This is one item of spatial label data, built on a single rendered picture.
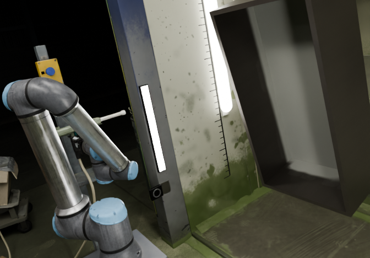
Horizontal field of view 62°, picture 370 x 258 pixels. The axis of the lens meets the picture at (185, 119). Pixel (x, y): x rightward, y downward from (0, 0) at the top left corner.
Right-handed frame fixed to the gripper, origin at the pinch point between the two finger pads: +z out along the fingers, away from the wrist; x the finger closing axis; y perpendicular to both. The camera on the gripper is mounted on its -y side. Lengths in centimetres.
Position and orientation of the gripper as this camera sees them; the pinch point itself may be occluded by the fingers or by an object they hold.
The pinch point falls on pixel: (77, 136)
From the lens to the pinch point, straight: 192.2
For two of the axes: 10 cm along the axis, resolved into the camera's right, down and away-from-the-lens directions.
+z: -5.7, -1.1, 8.1
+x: 8.0, -2.9, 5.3
